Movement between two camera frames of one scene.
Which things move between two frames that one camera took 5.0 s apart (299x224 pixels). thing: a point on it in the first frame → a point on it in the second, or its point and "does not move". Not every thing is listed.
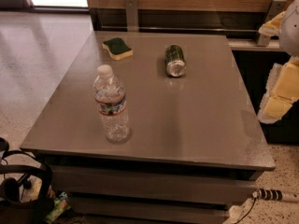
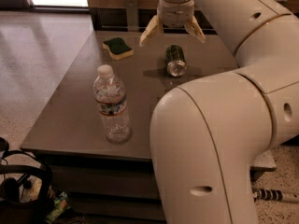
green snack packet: x=61 y=204 does not move
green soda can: x=175 y=61 does not move
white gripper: x=290 y=32 → x=175 y=12
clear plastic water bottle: x=110 y=95 does not move
